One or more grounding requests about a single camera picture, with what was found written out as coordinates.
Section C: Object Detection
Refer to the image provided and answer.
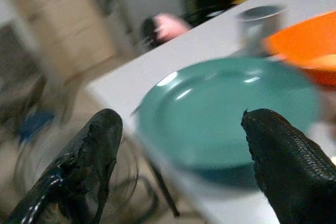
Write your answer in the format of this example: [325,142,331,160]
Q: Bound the pink and black object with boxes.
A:
[140,13,192,49]

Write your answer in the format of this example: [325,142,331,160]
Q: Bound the grey cup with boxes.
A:
[235,5,287,57]

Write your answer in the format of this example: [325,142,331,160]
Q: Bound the teal round plate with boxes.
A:
[136,56,321,172]

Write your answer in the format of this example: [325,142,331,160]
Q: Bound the orange plastic bowl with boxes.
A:
[263,10,336,87]

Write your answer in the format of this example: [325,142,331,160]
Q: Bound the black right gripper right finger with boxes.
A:
[240,108,336,224]

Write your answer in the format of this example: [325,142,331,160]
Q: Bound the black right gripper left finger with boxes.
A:
[5,108,123,224]

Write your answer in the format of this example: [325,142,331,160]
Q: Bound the black table leg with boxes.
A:
[146,155,181,218]

